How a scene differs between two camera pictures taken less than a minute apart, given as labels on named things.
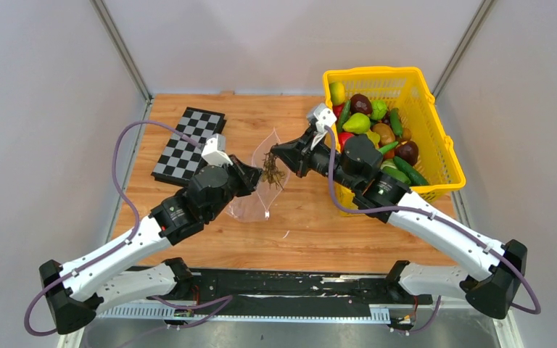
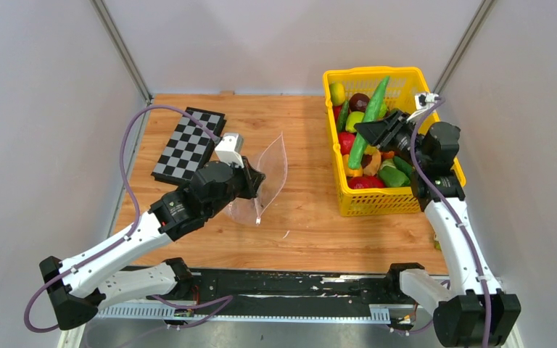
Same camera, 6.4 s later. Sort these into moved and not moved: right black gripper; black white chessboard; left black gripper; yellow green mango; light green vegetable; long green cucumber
Moved: right black gripper; long green cucumber
Not moved: left black gripper; black white chessboard; light green vegetable; yellow green mango
